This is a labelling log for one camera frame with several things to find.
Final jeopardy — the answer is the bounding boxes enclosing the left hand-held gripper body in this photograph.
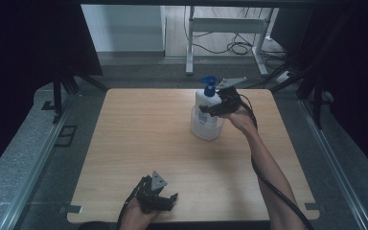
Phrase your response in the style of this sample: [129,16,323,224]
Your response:
[135,170,174,215]

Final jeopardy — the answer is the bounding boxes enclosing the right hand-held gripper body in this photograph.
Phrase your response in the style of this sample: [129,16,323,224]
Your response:
[216,76,248,115]

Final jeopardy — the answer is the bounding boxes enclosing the white pump bottle blue cap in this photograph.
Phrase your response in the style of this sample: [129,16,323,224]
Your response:
[194,75,223,128]

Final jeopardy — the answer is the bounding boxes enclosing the white plastic mesh basket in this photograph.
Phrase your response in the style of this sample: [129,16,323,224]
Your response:
[190,104,226,141]

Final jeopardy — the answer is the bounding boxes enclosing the person's right hand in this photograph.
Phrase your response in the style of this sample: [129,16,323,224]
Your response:
[220,104,259,138]

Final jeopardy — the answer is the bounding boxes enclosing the person's left hand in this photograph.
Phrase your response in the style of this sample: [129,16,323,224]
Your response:
[119,196,159,230]

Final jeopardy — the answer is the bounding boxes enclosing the white power strip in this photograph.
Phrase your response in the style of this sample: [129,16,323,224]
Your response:
[275,70,293,84]

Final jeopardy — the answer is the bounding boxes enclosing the black metal stand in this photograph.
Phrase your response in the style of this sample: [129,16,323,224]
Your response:
[295,60,334,130]

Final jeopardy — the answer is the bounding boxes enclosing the dark curtain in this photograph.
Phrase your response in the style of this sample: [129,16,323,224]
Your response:
[269,0,368,185]
[0,0,104,185]

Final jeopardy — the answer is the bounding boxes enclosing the black tripod stand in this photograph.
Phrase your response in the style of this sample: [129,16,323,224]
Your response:
[51,61,110,125]

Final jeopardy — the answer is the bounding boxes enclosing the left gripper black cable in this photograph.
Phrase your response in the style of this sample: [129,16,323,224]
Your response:
[116,175,148,230]

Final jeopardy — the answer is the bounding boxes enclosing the black floor cables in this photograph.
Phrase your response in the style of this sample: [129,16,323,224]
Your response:
[183,5,290,70]

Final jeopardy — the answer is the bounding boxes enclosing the white metal desk frame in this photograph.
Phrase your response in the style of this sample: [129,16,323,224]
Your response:
[185,5,281,78]

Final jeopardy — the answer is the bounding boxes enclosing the black rectangular floor frame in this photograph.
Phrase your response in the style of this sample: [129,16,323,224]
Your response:
[55,125,79,149]

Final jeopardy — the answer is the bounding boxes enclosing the aluminium rail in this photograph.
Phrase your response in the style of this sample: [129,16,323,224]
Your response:
[0,95,78,230]
[298,99,368,230]

